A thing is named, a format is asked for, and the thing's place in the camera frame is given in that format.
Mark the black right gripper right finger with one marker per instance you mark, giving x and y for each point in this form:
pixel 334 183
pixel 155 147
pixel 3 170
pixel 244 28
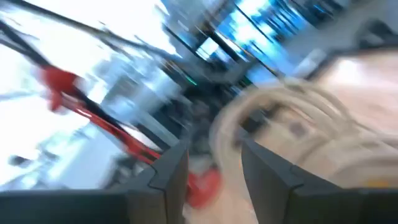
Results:
pixel 311 205

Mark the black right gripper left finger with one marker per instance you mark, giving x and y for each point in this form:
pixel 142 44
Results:
pixel 93 208

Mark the red round lamp base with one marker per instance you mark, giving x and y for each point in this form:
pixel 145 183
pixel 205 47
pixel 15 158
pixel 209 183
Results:
pixel 205 189

